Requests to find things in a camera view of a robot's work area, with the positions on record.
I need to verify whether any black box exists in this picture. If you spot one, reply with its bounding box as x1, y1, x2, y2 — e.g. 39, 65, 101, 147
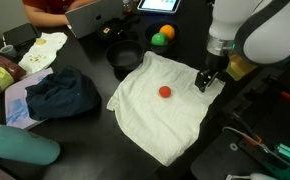
2, 22, 41, 48

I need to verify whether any lavender paper booklet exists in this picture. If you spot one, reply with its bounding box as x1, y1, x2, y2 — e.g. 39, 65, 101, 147
4, 67, 55, 131

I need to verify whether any white cloth towel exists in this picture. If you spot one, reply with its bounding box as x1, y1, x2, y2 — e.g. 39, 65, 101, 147
106, 50, 226, 167

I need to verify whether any white rounded plastic device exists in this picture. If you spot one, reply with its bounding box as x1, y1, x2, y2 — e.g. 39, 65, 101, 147
225, 172, 279, 180

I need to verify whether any tablet with lit screen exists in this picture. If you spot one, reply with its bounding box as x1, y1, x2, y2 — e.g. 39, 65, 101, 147
136, 0, 182, 14

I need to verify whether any black rounded mat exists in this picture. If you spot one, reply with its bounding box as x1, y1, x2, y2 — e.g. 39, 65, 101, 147
190, 128, 273, 180

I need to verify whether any stained white napkin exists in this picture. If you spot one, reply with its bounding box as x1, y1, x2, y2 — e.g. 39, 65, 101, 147
17, 31, 69, 75

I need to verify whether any black pegboard base plate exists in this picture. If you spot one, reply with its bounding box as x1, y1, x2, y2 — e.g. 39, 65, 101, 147
231, 66, 290, 180

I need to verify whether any silver laptop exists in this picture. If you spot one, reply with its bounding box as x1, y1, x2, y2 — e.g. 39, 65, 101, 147
64, 0, 125, 40

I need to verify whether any orange ball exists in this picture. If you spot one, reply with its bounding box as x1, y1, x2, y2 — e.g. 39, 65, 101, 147
159, 24, 176, 41

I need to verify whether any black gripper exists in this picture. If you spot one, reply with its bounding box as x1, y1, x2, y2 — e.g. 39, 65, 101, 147
194, 52, 229, 94

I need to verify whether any empty black bowl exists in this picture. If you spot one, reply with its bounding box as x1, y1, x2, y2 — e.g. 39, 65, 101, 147
105, 39, 145, 73

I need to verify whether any white cable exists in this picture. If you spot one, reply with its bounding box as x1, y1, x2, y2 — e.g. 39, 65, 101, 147
222, 126, 290, 171

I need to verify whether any person forearm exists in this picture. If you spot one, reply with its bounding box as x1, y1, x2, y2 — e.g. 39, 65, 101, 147
24, 4, 70, 28

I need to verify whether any small red ball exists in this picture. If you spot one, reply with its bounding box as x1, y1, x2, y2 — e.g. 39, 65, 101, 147
158, 85, 173, 99

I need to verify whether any small brown glass bottle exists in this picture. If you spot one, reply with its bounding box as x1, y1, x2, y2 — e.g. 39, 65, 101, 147
122, 0, 134, 14

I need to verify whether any person torso red shirt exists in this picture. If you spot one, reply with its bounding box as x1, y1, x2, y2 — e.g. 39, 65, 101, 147
22, 0, 99, 11

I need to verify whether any dark blue cloth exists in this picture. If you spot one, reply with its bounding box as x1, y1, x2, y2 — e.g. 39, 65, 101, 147
24, 65, 102, 122

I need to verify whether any black pouch orange tag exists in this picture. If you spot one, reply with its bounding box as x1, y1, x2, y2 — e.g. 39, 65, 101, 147
96, 14, 141, 43

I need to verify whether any teal water bottle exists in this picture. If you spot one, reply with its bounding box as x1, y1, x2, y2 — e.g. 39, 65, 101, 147
0, 123, 62, 166

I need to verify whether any black fruit bowl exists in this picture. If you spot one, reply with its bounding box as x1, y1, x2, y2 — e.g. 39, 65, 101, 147
144, 21, 181, 54

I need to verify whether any green ball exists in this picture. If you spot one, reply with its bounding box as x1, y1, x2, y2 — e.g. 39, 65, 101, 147
150, 32, 170, 47

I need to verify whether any dark red snack bag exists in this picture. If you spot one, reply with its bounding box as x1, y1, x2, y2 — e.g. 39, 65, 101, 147
0, 54, 27, 81

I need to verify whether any small grey cup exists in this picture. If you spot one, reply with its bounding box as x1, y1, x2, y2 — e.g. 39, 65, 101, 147
0, 44, 18, 59

